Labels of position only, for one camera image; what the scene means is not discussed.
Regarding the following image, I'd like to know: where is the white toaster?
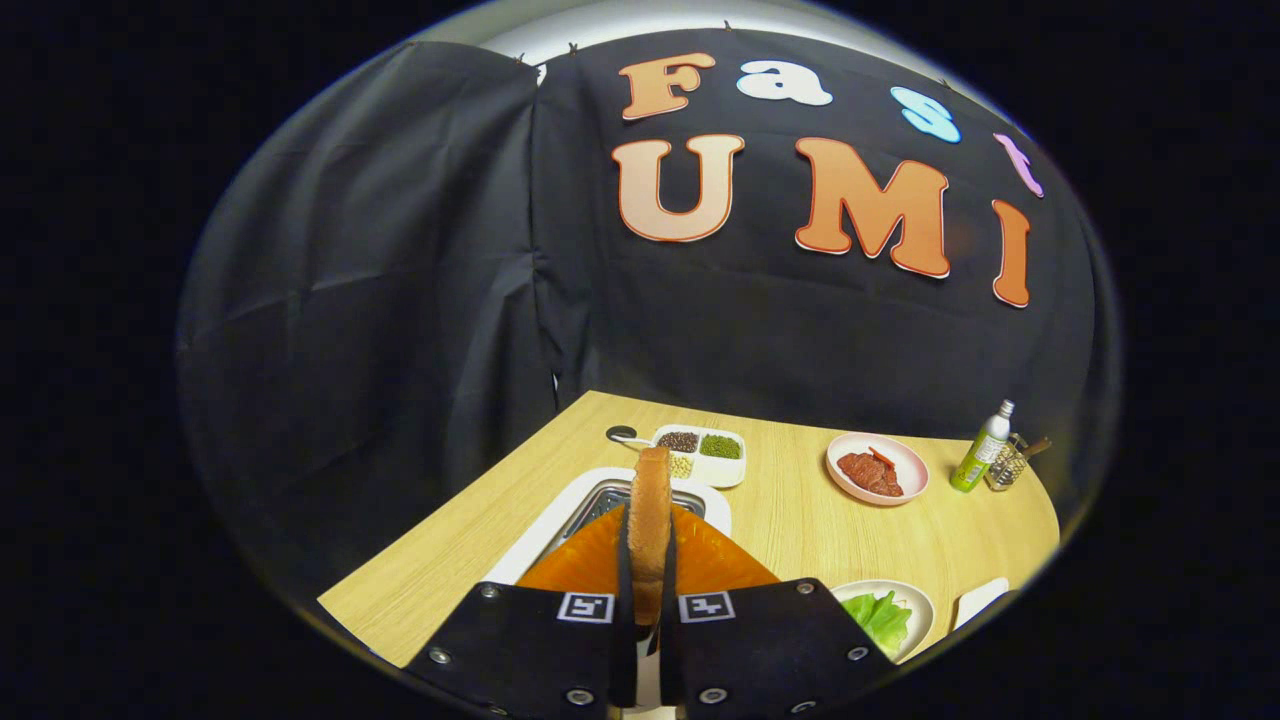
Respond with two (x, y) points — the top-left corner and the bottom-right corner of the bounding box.
(480, 467), (733, 586)

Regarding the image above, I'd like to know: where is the white round plate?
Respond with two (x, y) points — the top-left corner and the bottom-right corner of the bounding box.
(830, 580), (936, 664)

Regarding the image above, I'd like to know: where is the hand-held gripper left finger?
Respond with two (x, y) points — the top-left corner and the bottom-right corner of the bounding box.
(405, 503), (639, 720)

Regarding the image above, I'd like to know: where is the wire utensil holder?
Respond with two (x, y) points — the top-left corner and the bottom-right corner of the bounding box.
(985, 433), (1031, 492)

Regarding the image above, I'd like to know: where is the pink plate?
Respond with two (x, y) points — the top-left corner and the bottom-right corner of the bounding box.
(826, 432), (931, 507)

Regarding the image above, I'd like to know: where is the white square plate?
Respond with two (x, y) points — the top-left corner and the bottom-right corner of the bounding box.
(952, 577), (1013, 631)

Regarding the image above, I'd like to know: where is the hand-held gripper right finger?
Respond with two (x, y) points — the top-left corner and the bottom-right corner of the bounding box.
(655, 503), (896, 720)

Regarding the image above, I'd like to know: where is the brown meat piece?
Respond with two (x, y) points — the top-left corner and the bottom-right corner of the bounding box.
(837, 452), (904, 498)

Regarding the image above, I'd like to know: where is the brown crust bread slice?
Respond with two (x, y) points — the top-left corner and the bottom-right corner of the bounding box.
(627, 446), (673, 629)

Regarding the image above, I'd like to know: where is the white compartment tray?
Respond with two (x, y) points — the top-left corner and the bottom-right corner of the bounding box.
(650, 424), (747, 489)

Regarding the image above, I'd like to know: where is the black backdrop cloth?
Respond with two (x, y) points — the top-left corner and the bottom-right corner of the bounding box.
(175, 25), (1121, 621)

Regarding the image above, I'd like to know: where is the green label metal bottle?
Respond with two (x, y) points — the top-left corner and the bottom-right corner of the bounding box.
(950, 399), (1016, 493)

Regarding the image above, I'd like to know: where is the green lettuce leaf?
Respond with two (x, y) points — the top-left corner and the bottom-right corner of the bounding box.
(840, 590), (913, 658)

